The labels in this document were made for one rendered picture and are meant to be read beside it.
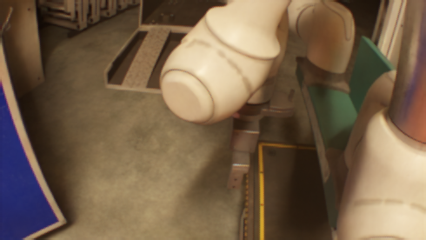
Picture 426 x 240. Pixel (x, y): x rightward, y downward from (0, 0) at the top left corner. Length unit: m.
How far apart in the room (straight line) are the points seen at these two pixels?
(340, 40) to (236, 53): 0.61
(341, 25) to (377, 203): 0.65
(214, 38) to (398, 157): 0.25
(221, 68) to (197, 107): 0.05
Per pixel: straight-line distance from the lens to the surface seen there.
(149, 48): 2.47
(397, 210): 0.35
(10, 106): 0.84
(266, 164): 1.22
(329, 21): 0.91
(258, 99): 0.56
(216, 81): 0.33
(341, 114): 0.88
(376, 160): 0.35
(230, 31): 0.35
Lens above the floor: 1.16
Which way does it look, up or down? 38 degrees down
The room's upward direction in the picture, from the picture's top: 7 degrees clockwise
